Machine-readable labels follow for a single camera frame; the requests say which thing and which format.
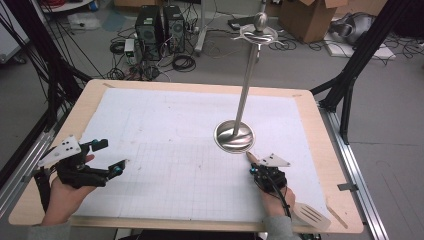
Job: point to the person's left hand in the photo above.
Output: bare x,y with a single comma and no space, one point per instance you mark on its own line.
65,203

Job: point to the grey bag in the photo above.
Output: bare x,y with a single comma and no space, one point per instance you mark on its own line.
358,28

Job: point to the black frame stand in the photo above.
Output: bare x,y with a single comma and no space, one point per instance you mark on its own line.
353,66
50,66

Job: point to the person's right hand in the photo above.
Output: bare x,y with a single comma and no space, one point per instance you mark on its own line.
275,201

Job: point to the clear plastic bag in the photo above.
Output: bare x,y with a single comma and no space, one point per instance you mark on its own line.
83,20

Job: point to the steel utensil stand with hooks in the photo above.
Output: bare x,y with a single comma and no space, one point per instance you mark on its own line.
245,90

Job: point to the black computer tower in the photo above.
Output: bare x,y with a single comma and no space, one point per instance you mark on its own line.
149,31
174,28

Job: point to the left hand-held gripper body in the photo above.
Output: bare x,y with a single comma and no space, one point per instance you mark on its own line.
78,173

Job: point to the white metal stand leg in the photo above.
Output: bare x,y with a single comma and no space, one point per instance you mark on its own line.
201,33

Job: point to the black power strip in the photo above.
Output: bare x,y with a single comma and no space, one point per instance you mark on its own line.
241,22

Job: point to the small white electronic box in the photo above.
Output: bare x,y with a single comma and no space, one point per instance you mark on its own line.
129,48

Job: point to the round white table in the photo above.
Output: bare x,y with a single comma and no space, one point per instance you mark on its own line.
66,6

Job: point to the aluminium rail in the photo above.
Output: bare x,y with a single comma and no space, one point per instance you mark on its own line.
23,170
366,200

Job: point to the white cabinet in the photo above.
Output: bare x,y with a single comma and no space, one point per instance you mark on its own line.
10,36

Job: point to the cardboard box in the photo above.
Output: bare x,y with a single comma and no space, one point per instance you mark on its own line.
306,20

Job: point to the white grid paper mat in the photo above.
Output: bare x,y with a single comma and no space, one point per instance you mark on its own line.
166,133

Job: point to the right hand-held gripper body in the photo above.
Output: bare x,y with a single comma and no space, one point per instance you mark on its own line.
271,176

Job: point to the grey metal bracket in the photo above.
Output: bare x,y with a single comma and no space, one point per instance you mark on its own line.
347,187

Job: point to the white flat board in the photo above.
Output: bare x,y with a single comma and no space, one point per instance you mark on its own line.
383,51

